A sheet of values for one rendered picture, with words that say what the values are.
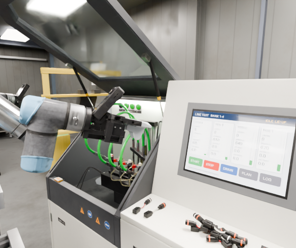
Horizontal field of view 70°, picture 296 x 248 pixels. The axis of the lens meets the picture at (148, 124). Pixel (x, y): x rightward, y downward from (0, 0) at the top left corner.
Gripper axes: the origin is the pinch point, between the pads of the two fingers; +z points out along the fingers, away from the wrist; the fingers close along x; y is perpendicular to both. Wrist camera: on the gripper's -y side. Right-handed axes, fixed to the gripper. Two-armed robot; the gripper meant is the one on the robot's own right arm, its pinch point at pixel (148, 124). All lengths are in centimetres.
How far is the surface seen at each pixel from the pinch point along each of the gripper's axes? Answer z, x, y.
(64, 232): -7, -71, 78
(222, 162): 38.6, -2.9, 9.9
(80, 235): -1, -54, 70
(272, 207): 48, 15, 21
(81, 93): 18, -310, -21
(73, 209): -7, -59, 57
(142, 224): 11.9, -11.3, 40.3
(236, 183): 41.6, 3.4, 16.6
